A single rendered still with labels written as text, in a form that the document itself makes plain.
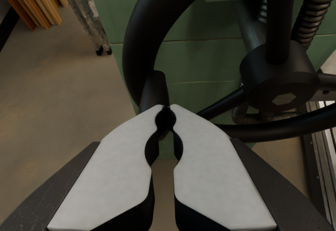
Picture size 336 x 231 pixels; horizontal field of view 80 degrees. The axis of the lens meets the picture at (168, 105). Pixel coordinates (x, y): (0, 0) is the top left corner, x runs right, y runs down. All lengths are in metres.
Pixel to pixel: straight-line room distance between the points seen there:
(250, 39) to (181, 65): 0.22
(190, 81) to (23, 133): 1.06
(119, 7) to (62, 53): 1.30
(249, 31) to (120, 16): 0.21
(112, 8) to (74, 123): 0.93
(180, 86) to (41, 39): 1.48
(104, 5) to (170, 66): 0.17
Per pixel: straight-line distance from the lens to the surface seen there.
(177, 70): 0.45
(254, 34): 0.24
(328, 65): 0.57
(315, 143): 1.03
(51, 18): 1.91
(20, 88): 1.57
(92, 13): 1.37
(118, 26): 0.38
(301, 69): 0.19
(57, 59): 1.61
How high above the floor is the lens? 0.97
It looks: 58 degrees down
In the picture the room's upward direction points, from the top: 5 degrees counter-clockwise
